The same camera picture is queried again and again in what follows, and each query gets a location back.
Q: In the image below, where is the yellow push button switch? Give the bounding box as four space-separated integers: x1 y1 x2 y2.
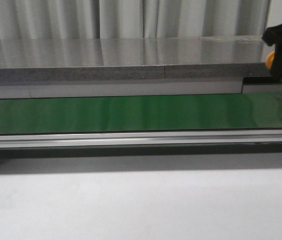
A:
265 51 275 69

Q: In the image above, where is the green conveyor belt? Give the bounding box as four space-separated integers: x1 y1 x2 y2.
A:
0 93 282 135

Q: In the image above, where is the white pleated curtain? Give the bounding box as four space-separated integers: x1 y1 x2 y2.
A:
0 0 282 40

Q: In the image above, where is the aluminium conveyor front rail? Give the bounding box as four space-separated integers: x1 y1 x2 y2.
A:
0 128 282 149

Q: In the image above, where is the grey conveyor back rail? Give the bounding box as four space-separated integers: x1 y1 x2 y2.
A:
0 77 282 99

